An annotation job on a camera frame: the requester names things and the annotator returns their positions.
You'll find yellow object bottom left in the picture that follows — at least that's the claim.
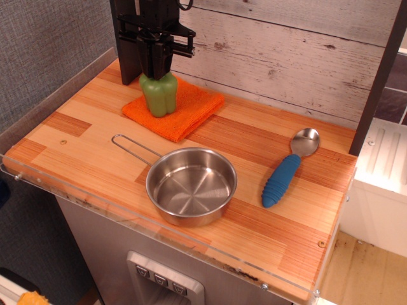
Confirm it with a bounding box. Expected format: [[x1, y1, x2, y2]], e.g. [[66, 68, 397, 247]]
[[17, 292, 50, 305]]

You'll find small steel saucepan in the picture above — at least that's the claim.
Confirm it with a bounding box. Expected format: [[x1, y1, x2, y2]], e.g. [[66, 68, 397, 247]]
[[111, 134, 238, 227]]

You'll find spoon with blue handle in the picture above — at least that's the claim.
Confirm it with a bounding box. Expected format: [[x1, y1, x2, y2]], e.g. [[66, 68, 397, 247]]
[[261, 128, 320, 208]]

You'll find clear acrylic front guard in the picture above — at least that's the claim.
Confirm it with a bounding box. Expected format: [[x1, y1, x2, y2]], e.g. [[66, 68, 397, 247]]
[[1, 156, 320, 304]]

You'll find clear acrylic guard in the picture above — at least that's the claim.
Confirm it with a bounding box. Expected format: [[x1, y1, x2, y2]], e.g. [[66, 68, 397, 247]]
[[1, 48, 117, 154], [1, 156, 320, 304]]

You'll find grey cabinet with dispenser panel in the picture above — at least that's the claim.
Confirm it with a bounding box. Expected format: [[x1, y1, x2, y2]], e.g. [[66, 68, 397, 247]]
[[57, 198, 289, 304]]

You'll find dark right frame post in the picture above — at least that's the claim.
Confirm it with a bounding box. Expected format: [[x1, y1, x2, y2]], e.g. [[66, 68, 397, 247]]
[[348, 0, 406, 156]]

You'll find dark left frame post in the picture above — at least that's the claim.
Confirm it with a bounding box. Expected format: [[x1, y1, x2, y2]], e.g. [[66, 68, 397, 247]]
[[109, 0, 142, 85]]

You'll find clear acrylic left guard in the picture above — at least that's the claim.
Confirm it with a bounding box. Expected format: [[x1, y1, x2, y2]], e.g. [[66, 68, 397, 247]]
[[1, 48, 117, 154]]

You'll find orange folded cloth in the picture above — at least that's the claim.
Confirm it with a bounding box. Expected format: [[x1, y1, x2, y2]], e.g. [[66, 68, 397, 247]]
[[122, 78, 225, 142]]

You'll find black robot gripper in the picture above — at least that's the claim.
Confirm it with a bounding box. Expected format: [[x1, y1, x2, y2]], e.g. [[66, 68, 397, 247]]
[[118, 1, 196, 80]]

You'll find white toy sink unit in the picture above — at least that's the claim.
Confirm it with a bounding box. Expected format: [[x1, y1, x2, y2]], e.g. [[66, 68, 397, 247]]
[[340, 119, 406, 256]]

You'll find dark frame post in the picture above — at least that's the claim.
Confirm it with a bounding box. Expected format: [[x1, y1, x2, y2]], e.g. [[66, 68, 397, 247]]
[[348, 0, 406, 156], [109, 0, 142, 85]]

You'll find green toy capsicum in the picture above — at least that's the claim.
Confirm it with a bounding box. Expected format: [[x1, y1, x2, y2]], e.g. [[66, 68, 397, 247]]
[[139, 72, 178, 118]]

